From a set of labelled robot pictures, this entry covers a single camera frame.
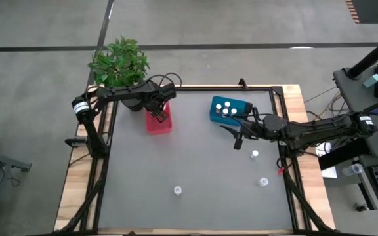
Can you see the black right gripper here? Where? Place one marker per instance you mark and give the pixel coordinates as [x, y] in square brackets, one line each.
[271, 128]

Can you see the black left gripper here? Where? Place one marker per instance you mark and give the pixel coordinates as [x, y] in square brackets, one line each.
[162, 93]

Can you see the blue pill bottle white cap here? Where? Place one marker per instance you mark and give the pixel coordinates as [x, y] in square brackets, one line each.
[254, 153]

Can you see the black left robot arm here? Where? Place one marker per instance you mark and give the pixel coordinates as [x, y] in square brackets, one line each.
[123, 91]

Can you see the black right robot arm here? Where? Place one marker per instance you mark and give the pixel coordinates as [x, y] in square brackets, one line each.
[323, 129]

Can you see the pink plastic bin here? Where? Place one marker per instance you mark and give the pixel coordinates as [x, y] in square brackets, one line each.
[157, 128]

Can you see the blue plastic bin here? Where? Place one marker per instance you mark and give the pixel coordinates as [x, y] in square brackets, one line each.
[215, 118]

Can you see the clear pill bottle white cap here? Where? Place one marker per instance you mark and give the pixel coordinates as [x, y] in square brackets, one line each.
[263, 182]

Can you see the translucent pill bottle yellow label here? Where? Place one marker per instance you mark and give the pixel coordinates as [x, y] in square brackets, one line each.
[177, 190]

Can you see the black plant pot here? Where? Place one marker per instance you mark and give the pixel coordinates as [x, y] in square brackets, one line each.
[133, 105]

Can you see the small red tag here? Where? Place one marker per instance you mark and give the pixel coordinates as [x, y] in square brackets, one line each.
[279, 171]

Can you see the grey table mat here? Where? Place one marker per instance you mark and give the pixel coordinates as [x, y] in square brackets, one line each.
[192, 164]

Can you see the green leafy plant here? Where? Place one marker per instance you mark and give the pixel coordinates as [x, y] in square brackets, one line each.
[120, 64]

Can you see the white paper sheet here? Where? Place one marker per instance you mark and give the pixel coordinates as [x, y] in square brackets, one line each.
[329, 172]

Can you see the clear water bottle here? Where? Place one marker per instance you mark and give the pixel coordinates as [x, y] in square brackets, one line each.
[353, 169]

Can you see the black side desk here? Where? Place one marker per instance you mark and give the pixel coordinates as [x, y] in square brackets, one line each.
[356, 95]

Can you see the small teal box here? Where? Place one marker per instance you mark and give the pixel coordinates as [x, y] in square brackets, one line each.
[372, 80]

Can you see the black pole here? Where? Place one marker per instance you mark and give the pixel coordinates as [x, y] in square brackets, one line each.
[372, 55]

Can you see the black striped floor mat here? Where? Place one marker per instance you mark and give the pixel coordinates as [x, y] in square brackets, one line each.
[371, 11]

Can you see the black clamp mount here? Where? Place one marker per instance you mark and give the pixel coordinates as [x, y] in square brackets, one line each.
[242, 82]

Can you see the black aluminium table frame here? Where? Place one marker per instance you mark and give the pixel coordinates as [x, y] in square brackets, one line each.
[208, 88]

